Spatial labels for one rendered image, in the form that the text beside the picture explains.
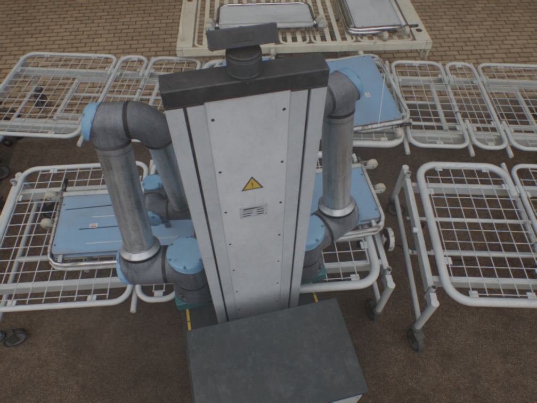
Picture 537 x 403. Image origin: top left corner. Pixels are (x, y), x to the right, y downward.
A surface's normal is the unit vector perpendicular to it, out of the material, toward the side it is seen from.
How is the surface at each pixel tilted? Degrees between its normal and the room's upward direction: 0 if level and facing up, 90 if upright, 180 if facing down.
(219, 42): 62
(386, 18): 4
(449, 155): 0
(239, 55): 0
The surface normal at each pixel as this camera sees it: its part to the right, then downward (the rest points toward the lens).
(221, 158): 0.23, 0.77
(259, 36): 0.20, 0.39
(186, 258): 0.09, -0.61
